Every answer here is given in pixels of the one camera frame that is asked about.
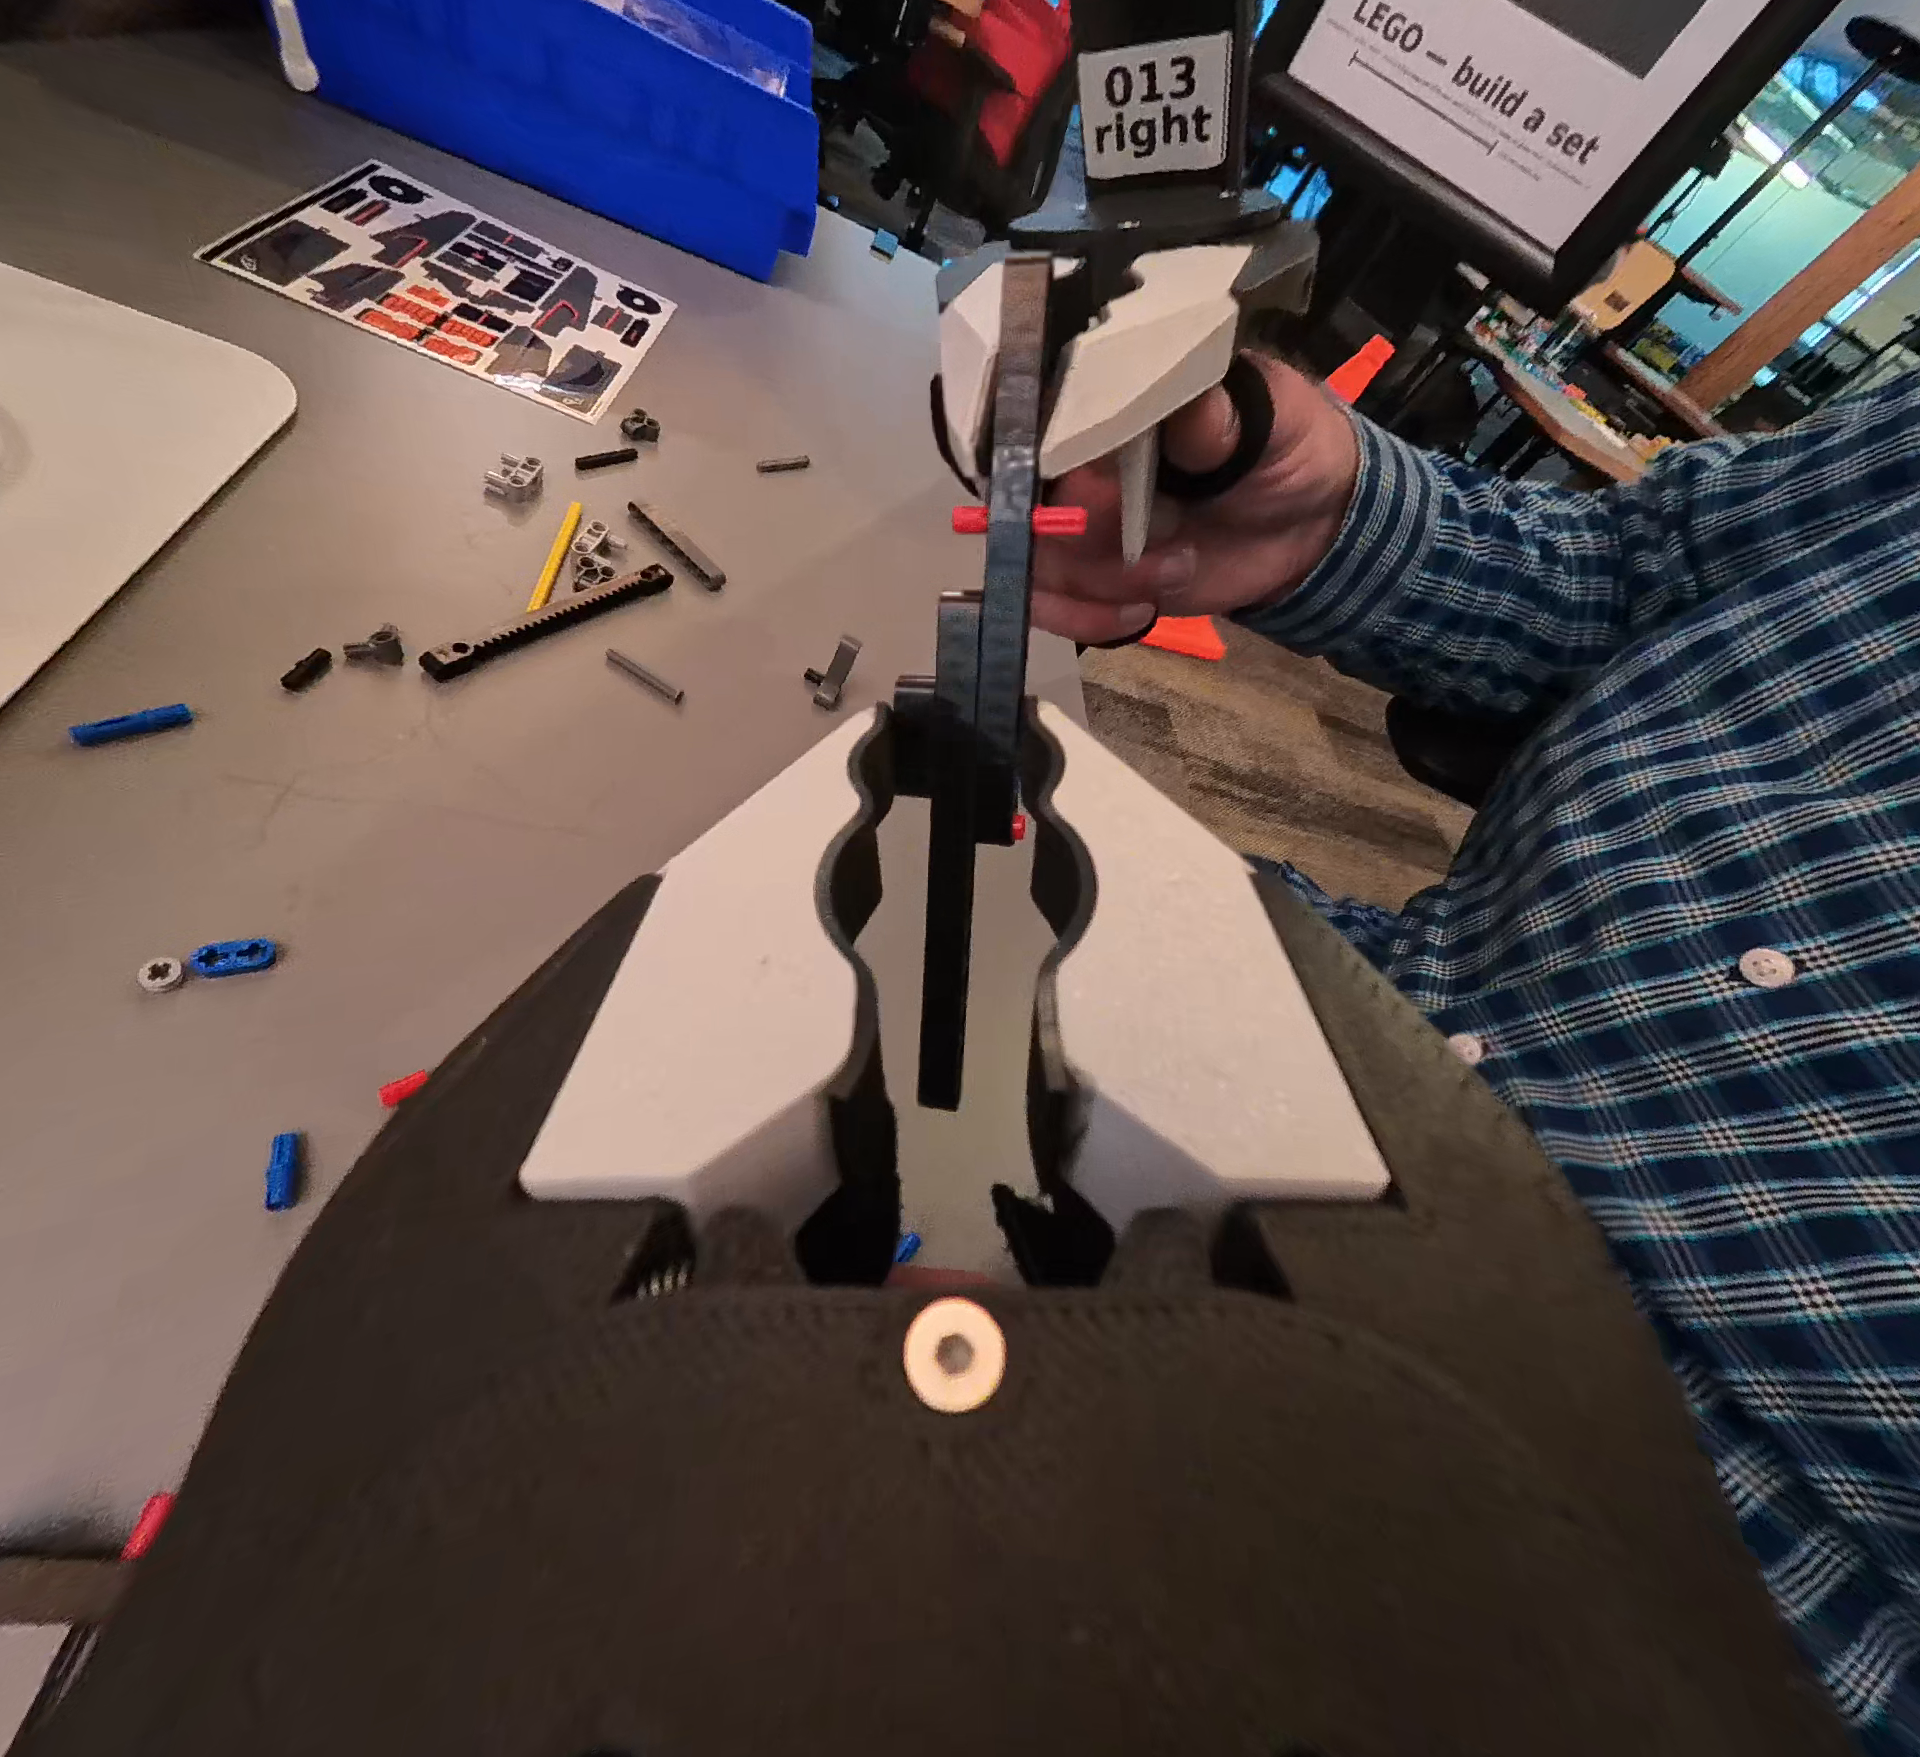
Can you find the black sign easel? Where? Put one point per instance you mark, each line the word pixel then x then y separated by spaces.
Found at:
pixel 1349 213

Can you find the dark grey flat beam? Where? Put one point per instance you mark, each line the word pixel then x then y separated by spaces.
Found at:
pixel 677 546

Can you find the black pin connector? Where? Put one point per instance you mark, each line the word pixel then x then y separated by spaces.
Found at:
pixel 304 671

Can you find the person's right hand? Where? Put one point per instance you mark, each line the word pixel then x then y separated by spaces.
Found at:
pixel 1290 527

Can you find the dark grey short beam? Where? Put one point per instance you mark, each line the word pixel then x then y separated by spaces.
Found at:
pixel 833 675

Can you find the yellow long axle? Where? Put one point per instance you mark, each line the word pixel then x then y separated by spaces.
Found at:
pixel 556 553

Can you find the red axle pin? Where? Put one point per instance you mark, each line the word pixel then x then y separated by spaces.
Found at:
pixel 1061 521

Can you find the black gear rack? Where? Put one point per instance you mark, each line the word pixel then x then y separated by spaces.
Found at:
pixel 548 619

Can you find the dark grey angled connector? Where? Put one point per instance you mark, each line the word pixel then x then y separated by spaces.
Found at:
pixel 375 648

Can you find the black frame assembly red pins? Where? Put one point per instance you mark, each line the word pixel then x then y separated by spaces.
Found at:
pixel 146 1525

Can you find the white stand base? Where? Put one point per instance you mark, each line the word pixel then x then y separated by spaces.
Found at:
pixel 119 467

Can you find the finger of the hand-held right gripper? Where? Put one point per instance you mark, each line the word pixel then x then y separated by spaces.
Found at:
pixel 973 361
pixel 1156 347

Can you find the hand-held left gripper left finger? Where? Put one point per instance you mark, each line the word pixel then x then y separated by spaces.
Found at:
pixel 691 1038

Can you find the light grey bush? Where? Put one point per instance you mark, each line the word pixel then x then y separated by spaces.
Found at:
pixel 159 974

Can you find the light grey connector block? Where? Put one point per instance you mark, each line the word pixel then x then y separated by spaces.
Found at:
pixel 513 478

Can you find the long black beam assembly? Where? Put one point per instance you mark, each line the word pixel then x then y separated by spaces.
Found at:
pixel 960 888

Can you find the light grey pin beam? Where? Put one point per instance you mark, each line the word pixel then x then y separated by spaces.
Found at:
pixel 597 538

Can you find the blue thin liftarm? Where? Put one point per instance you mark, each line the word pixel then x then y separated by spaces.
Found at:
pixel 232 956

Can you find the red backpack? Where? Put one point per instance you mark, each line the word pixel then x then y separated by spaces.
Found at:
pixel 1005 63

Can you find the blue plastic bin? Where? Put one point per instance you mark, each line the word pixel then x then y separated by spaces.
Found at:
pixel 525 91

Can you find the orange traffic cone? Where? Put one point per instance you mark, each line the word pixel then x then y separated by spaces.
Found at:
pixel 1357 366
pixel 1184 635

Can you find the person's right forearm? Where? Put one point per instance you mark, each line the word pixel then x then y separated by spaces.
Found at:
pixel 1501 557

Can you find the white sign with black pattern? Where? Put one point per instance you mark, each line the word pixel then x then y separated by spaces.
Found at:
pixel 1589 63

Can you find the dark grey axle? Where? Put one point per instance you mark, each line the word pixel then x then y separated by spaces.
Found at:
pixel 646 675

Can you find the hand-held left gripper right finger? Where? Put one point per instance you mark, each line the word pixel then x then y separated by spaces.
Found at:
pixel 1215 1038

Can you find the sticker sheet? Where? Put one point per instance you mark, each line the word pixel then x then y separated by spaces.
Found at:
pixel 443 287

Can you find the blue long pin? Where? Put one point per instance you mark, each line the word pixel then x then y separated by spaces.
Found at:
pixel 131 724

